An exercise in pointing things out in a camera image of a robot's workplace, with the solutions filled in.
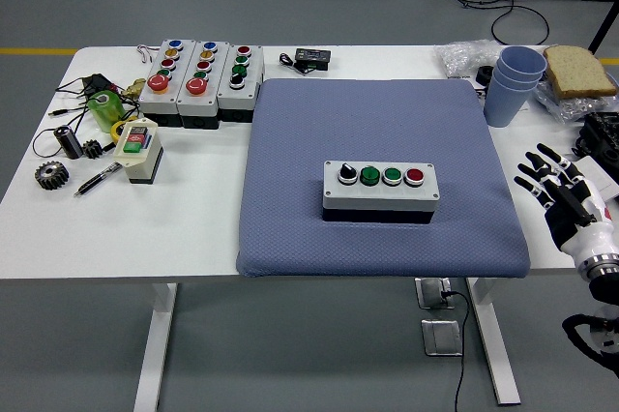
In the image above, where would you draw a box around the clear bubble wrap bag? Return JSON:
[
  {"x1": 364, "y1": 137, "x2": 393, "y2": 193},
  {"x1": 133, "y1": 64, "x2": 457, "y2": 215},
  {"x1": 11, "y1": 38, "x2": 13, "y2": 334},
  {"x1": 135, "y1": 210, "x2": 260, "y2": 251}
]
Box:
[{"x1": 433, "y1": 39, "x2": 504, "y2": 79}]

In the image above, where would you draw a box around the brass fitting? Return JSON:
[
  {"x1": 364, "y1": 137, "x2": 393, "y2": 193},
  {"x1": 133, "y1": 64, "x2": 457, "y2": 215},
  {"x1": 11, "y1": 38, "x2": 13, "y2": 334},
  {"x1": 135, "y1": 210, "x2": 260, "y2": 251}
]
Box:
[{"x1": 119, "y1": 77, "x2": 147, "y2": 100}]

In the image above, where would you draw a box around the black power cable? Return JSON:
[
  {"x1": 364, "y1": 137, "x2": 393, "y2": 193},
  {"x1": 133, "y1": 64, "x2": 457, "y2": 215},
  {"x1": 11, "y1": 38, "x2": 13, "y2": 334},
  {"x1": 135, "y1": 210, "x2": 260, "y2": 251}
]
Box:
[{"x1": 442, "y1": 289, "x2": 471, "y2": 412}]

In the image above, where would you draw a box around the black and silver pen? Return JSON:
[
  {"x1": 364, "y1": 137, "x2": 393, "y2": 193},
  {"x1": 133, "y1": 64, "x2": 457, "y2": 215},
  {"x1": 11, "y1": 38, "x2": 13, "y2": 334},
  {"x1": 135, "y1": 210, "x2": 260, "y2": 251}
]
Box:
[{"x1": 73, "y1": 162, "x2": 122, "y2": 199}]

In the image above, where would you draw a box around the thin black wire loop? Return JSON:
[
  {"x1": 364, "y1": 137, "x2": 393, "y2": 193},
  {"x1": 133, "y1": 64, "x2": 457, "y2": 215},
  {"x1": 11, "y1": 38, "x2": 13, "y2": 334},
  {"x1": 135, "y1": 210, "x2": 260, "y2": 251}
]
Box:
[{"x1": 31, "y1": 109, "x2": 101, "y2": 158}]

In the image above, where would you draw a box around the grey four-button control box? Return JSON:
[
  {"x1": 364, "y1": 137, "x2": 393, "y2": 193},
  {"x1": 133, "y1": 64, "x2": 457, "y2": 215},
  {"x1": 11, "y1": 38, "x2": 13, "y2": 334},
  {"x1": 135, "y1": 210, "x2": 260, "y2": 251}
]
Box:
[
  {"x1": 322, "y1": 160, "x2": 441, "y2": 225},
  {"x1": 216, "y1": 44, "x2": 266, "y2": 124}
]

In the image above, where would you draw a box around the blue-grey quilted mat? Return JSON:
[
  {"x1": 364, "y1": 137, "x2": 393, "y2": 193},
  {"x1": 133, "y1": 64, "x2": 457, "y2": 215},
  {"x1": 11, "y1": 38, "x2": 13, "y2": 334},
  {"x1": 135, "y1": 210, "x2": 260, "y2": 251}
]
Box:
[{"x1": 235, "y1": 76, "x2": 531, "y2": 280}]

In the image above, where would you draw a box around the green translucent cylinder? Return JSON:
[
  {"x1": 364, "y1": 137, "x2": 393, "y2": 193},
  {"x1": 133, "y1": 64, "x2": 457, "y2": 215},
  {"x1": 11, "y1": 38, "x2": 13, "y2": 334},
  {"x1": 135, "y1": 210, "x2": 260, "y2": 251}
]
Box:
[{"x1": 86, "y1": 90, "x2": 126, "y2": 133}]

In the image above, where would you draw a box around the black cable with jack plug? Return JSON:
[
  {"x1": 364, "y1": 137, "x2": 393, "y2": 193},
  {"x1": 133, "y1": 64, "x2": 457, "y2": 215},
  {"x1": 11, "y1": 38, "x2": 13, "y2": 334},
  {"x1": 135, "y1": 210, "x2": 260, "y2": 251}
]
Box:
[{"x1": 49, "y1": 101, "x2": 98, "y2": 118}]

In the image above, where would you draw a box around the metal floor outlet plate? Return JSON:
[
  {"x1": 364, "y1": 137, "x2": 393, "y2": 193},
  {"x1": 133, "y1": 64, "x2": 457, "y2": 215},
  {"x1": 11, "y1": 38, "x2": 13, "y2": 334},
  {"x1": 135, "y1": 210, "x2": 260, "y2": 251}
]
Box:
[
  {"x1": 420, "y1": 318, "x2": 464, "y2": 358},
  {"x1": 414, "y1": 277, "x2": 456, "y2": 310}
]

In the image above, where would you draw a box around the black digital meter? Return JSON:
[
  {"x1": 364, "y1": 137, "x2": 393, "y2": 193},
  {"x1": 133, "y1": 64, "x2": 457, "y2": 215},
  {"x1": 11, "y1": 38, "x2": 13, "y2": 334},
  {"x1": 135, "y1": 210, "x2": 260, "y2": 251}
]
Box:
[{"x1": 294, "y1": 46, "x2": 333, "y2": 71}]

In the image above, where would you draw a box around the bread slice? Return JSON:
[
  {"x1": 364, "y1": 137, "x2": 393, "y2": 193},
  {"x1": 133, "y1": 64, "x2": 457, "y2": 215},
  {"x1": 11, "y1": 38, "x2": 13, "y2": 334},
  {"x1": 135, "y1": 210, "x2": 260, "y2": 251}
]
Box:
[{"x1": 542, "y1": 44, "x2": 619, "y2": 100}]

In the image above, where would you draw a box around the grey five-button control box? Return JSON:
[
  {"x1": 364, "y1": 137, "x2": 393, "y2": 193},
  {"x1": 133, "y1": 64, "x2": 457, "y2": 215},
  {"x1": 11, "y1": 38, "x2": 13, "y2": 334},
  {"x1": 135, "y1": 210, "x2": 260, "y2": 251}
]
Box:
[
  {"x1": 137, "y1": 39, "x2": 197, "y2": 129},
  {"x1": 176, "y1": 39, "x2": 231, "y2": 131}
]

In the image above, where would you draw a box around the black small adapter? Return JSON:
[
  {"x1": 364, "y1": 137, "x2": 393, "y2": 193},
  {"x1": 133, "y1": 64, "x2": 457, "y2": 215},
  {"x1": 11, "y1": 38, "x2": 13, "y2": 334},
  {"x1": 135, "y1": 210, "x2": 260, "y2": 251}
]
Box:
[{"x1": 79, "y1": 73, "x2": 120, "y2": 97}]

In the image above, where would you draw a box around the clear plastic bag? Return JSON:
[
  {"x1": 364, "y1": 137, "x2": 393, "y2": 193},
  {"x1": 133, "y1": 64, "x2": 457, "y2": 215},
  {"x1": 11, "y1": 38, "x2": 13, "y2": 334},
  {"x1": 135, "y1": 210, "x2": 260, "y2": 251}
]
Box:
[{"x1": 531, "y1": 77, "x2": 619, "y2": 124}]

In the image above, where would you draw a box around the black meter cable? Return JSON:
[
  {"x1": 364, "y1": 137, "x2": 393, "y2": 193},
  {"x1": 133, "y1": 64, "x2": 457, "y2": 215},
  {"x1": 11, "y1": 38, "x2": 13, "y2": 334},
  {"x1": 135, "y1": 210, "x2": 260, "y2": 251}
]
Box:
[{"x1": 278, "y1": 51, "x2": 315, "y2": 76}]

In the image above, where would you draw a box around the black machine part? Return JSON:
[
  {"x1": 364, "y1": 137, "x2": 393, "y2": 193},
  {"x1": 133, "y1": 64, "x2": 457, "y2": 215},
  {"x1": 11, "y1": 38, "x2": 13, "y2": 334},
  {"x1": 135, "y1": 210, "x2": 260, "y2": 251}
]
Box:
[{"x1": 570, "y1": 111, "x2": 619, "y2": 171}]

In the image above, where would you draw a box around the yellow tape roll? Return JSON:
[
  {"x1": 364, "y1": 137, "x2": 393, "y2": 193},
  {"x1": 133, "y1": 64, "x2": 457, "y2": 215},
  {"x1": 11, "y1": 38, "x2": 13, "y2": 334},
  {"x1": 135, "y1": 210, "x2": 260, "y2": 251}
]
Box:
[{"x1": 109, "y1": 115, "x2": 139, "y2": 145}]

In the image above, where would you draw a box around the white card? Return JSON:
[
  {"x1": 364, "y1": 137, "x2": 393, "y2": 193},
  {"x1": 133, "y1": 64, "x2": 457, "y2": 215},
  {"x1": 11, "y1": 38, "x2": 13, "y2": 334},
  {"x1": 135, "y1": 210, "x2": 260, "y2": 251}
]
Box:
[{"x1": 573, "y1": 156, "x2": 619, "y2": 203}]

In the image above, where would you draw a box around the cream push-button switch box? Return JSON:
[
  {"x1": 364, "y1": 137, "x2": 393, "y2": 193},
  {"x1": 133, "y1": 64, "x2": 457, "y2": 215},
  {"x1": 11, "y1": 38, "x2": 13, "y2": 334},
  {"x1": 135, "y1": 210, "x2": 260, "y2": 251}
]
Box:
[{"x1": 114, "y1": 116, "x2": 164, "y2": 186}]

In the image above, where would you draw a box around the red and white wire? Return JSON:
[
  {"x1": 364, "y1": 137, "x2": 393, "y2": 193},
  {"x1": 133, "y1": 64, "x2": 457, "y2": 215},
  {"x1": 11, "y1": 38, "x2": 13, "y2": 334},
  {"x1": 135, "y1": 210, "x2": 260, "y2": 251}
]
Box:
[{"x1": 134, "y1": 44, "x2": 159, "y2": 65}]

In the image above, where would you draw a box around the white table leg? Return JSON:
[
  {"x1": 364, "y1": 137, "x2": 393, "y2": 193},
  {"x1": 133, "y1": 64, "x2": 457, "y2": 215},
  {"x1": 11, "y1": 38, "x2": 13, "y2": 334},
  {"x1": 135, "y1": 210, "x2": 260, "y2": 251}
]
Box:
[
  {"x1": 133, "y1": 281, "x2": 179, "y2": 412},
  {"x1": 464, "y1": 278, "x2": 522, "y2": 406}
]

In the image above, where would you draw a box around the black cylindrical capacitor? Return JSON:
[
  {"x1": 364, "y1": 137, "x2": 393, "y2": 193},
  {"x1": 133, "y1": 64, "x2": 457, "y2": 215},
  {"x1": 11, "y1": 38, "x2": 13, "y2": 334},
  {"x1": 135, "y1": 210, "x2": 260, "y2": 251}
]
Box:
[{"x1": 53, "y1": 125, "x2": 84, "y2": 161}]

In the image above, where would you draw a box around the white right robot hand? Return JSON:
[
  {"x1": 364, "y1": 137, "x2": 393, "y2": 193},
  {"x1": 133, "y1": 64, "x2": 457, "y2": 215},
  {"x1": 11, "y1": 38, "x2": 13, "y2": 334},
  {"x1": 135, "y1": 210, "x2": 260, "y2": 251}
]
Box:
[{"x1": 514, "y1": 143, "x2": 619, "y2": 264}]

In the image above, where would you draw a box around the large steel gear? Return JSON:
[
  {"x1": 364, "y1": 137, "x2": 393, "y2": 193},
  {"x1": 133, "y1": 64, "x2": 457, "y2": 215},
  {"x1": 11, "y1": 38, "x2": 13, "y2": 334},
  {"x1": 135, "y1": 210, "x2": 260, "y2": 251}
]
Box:
[{"x1": 33, "y1": 162, "x2": 70, "y2": 191}]

